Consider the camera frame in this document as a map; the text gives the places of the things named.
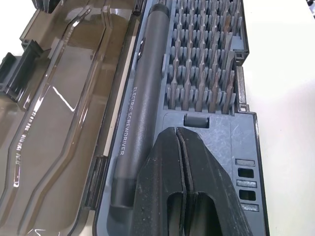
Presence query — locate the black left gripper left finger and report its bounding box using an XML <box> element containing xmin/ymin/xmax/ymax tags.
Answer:
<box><xmin>133</xmin><ymin>127</ymin><xmax>186</xmax><ymax>236</ymax></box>

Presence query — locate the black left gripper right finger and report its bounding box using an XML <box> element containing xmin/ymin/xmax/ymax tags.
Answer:
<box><xmin>176</xmin><ymin>126</ymin><xmax>252</xmax><ymax>236</ymax></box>

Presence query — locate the grey screwdriver bit case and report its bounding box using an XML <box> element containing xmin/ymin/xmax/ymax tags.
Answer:
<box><xmin>94</xmin><ymin>0</ymin><xmax>271</xmax><ymax>236</ymax></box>

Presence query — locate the steel screwdriver bit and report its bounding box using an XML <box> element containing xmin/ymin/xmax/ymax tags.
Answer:
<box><xmin>187</xmin><ymin>35</ymin><xmax>195</xmax><ymax>61</ymax></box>
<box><xmin>172</xmin><ymin>53</ymin><xmax>181</xmax><ymax>79</ymax></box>
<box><xmin>210</xmin><ymin>71</ymin><xmax>221</xmax><ymax>114</ymax></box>
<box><xmin>174</xmin><ymin>34</ymin><xmax>183</xmax><ymax>59</ymax></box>
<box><xmin>199</xmin><ymin>36</ymin><xmax>209</xmax><ymax>62</ymax></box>
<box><xmin>212</xmin><ymin>53</ymin><xmax>221</xmax><ymax>83</ymax></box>
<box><xmin>198</xmin><ymin>56</ymin><xmax>207</xmax><ymax>82</ymax></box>
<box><xmin>185</xmin><ymin>55</ymin><xmax>194</xmax><ymax>81</ymax></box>
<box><xmin>223</xmin><ymin>13</ymin><xmax>233</xmax><ymax>50</ymax></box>
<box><xmin>196</xmin><ymin>75</ymin><xmax>207</xmax><ymax>113</ymax></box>
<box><xmin>213</xmin><ymin>34</ymin><xmax>221</xmax><ymax>61</ymax></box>
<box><xmin>224</xmin><ymin>50</ymin><xmax>236</xmax><ymax>74</ymax></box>
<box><xmin>168</xmin><ymin>73</ymin><xmax>179</xmax><ymax>110</ymax></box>
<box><xmin>183</xmin><ymin>73</ymin><xmax>193</xmax><ymax>111</ymax></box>

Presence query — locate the grey electric screwdriver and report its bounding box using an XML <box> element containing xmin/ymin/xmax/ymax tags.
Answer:
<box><xmin>108</xmin><ymin>1</ymin><xmax>170</xmax><ymax>215</ymax></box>

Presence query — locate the smoky transparent case lid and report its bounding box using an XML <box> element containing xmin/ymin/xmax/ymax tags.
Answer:
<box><xmin>0</xmin><ymin>0</ymin><xmax>148</xmax><ymax>236</ymax></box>

